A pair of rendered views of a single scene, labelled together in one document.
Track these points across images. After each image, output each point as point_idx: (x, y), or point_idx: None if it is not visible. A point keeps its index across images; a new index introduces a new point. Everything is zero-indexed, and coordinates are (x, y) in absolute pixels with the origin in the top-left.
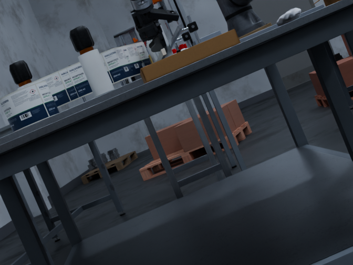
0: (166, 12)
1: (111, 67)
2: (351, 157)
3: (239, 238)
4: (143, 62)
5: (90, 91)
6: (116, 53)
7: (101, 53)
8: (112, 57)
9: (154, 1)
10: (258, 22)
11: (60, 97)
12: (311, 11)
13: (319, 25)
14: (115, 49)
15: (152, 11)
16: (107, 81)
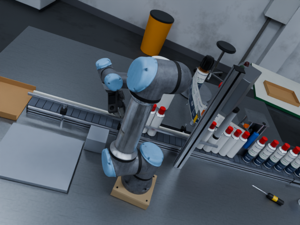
0: (110, 103)
1: (196, 108)
2: None
3: None
4: (185, 124)
5: (189, 102)
6: (202, 108)
7: (200, 98)
8: (198, 106)
9: (201, 113)
10: (124, 182)
11: (190, 89)
12: None
13: None
14: (205, 106)
15: (109, 93)
16: (159, 102)
